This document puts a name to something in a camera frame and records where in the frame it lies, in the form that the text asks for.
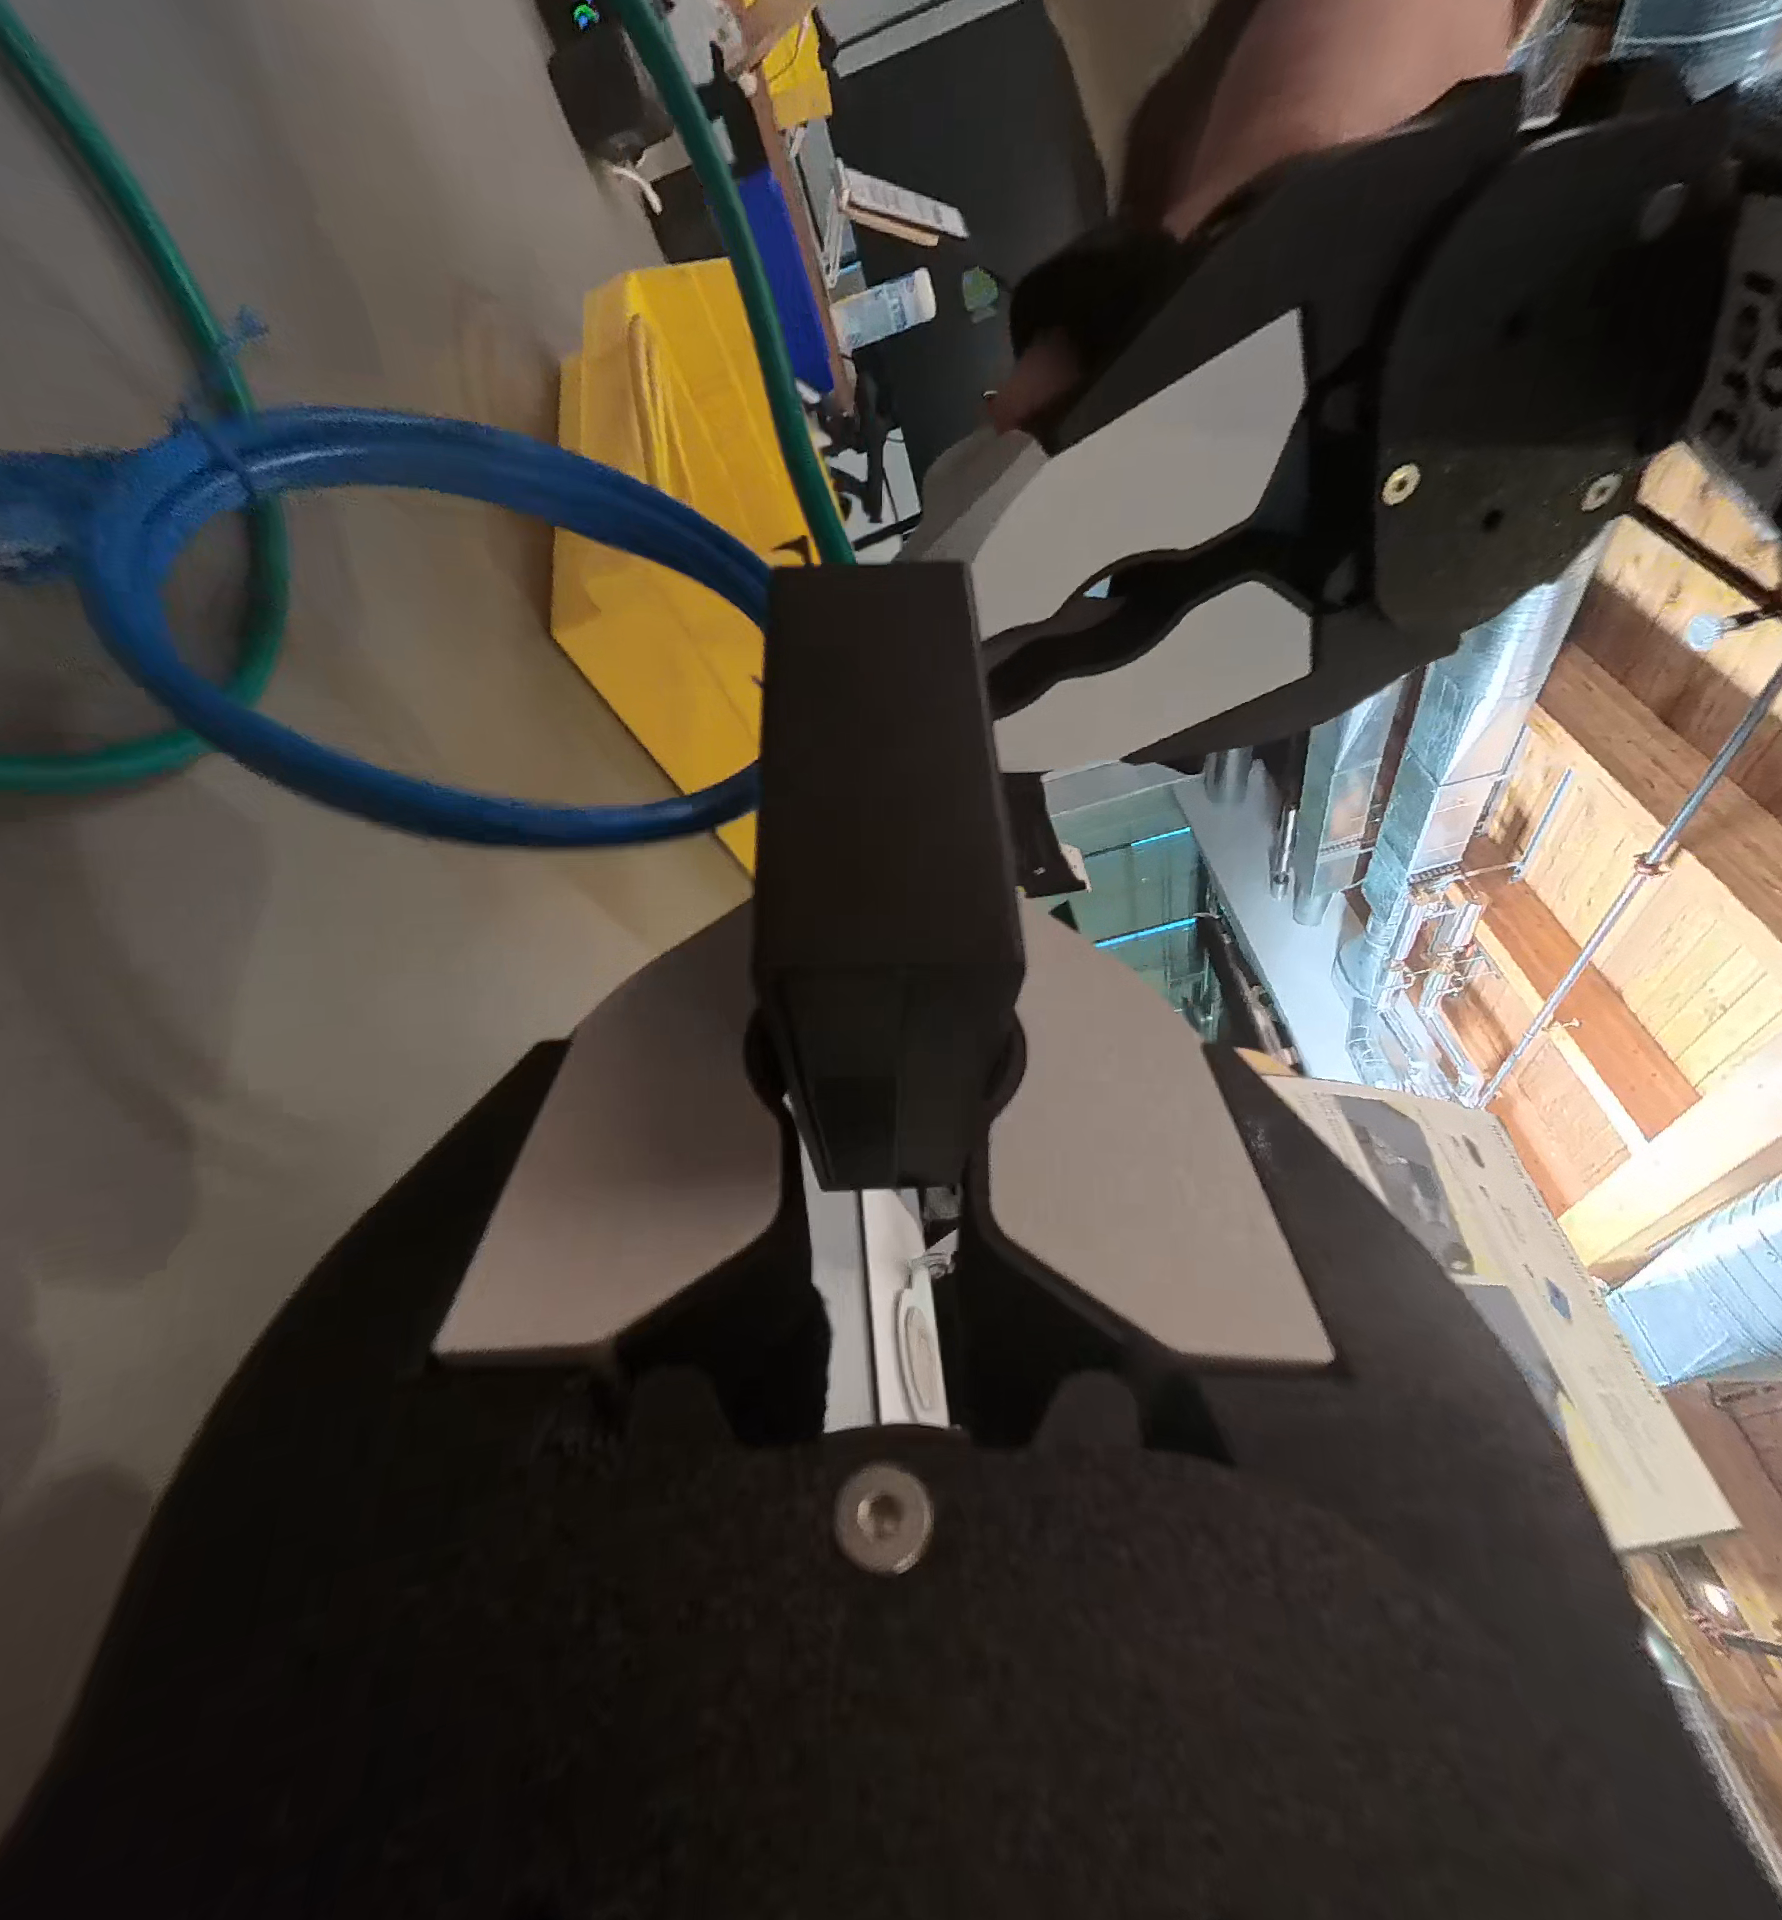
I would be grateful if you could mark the white wipes canister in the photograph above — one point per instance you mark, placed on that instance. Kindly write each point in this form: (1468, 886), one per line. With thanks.
(892, 313)

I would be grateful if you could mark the printed instruction sheet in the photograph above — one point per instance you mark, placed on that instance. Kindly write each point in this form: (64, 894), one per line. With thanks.
(1550, 1350)

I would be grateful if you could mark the white stand base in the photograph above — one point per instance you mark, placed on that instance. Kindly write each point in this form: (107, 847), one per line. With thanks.
(892, 1320)

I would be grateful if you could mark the ribbed silver duct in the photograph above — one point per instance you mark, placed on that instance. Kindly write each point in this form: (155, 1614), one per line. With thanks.
(1745, 1258)

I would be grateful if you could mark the blue plastic bin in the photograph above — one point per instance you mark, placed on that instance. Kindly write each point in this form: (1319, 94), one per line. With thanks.
(787, 270)

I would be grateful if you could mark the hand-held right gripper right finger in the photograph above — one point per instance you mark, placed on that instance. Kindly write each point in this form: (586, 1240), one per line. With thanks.
(1147, 1185)

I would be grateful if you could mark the white document stand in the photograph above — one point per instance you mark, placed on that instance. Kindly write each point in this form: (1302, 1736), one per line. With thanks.
(899, 203)

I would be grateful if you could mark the black ethernet switch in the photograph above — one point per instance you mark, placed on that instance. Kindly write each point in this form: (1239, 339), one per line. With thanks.
(878, 750)

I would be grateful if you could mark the large silver air duct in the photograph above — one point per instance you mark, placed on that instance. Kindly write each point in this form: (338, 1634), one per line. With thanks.
(1431, 809)

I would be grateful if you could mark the person's left hand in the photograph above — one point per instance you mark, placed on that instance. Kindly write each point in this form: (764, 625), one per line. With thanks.
(1282, 91)

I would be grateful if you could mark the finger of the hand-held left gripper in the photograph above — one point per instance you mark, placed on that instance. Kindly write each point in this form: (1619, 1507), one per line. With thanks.
(1160, 449)
(1222, 659)

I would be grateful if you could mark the yellow plastic bin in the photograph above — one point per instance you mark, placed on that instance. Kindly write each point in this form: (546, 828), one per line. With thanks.
(793, 68)
(651, 449)

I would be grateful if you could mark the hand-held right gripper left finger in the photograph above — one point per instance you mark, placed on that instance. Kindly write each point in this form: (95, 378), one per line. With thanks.
(620, 1185)

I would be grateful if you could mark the black television screen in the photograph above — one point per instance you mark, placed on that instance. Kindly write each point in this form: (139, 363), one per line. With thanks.
(982, 119)

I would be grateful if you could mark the small black box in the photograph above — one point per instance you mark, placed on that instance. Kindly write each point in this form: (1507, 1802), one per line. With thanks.
(614, 91)

